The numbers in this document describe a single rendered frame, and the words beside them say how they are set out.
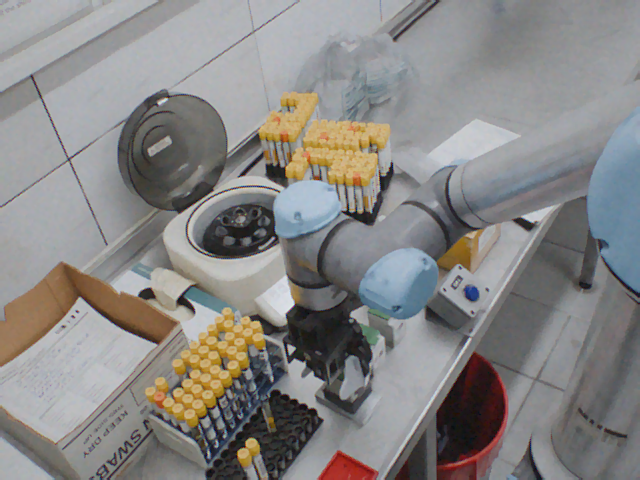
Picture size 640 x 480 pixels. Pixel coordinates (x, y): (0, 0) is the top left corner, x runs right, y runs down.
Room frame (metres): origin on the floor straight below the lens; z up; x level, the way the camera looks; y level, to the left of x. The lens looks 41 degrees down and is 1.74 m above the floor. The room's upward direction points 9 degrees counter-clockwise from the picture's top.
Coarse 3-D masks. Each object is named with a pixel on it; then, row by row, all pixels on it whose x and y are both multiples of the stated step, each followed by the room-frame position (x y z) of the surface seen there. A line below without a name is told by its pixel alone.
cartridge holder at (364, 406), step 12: (324, 384) 0.63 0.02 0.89; (324, 396) 0.60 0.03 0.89; (336, 396) 0.59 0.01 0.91; (360, 396) 0.58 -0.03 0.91; (372, 396) 0.59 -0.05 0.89; (336, 408) 0.58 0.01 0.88; (348, 408) 0.57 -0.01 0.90; (360, 408) 0.57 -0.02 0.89; (372, 408) 0.57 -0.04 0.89; (360, 420) 0.55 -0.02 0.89
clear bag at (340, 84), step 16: (320, 48) 1.45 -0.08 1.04; (336, 48) 1.43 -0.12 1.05; (304, 64) 1.45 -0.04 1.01; (320, 64) 1.41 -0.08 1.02; (336, 64) 1.39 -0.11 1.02; (352, 64) 1.43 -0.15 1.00; (304, 80) 1.39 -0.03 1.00; (320, 80) 1.37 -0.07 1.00; (336, 80) 1.36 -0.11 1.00; (352, 80) 1.37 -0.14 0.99; (320, 96) 1.35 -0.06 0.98; (336, 96) 1.33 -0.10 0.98; (352, 96) 1.36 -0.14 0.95; (368, 96) 1.43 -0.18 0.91; (320, 112) 1.34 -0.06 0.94; (336, 112) 1.32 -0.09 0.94; (352, 112) 1.34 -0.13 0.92
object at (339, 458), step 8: (336, 456) 0.51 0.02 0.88; (344, 456) 0.50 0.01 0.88; (328, 464) 0.49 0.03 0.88; (336, 464) 0.50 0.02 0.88; (344, 464) 0.49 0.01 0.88; (352, 464) 0.49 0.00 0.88; (360, 464) 0.49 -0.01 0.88; (328, 472) 0.49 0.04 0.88; (336, 472) 0.48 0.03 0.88; (344, 472) 0.48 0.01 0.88; (352, 472) 0.48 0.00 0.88; (360, 472) 0.48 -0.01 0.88; (368, 472) 0.48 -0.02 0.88; (376, 472) 0.47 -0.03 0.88
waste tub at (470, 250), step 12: (492, 228) 0.87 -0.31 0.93; (468, 240) 0.81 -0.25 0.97; (480, 240) 0.83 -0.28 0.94; (492, 240) 0.87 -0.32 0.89; (456, 252) 0.82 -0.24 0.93; (468, 252) 0.81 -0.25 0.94; (480, 252) 0.84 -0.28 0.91; (444, 264) 0.84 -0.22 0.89; (456, 264) 0.83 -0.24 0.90; (468, 264) 0.81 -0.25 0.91
